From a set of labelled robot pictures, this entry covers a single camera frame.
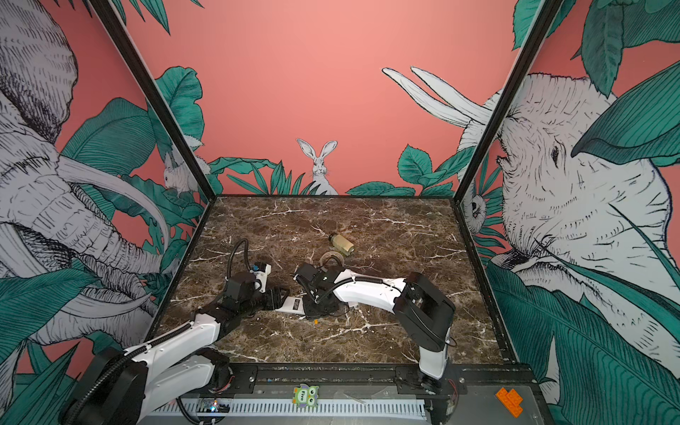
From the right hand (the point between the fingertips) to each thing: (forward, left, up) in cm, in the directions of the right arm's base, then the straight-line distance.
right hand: (307, 314), depth 81 cm
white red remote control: (+4, +6, -3) cm, 8 cm away
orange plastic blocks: (-22, -57, -4) cm, 61 cm away
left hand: (+9, +9, 0) cm, 12 cm away
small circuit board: (-23, +23, -4) cm, 33 cm away
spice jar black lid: (+29, -10, -3) cm, 31 cm away
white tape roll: (+26, -6, -5) cm, 27 cm away
